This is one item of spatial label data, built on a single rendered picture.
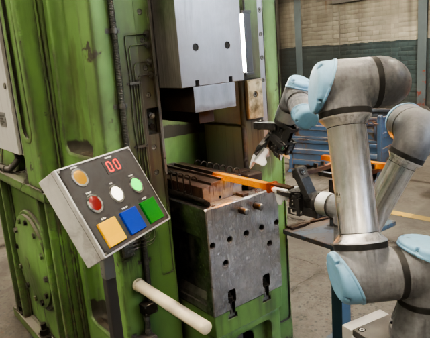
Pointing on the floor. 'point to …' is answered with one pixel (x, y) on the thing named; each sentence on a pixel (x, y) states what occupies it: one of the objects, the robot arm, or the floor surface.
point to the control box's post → (111, 297)
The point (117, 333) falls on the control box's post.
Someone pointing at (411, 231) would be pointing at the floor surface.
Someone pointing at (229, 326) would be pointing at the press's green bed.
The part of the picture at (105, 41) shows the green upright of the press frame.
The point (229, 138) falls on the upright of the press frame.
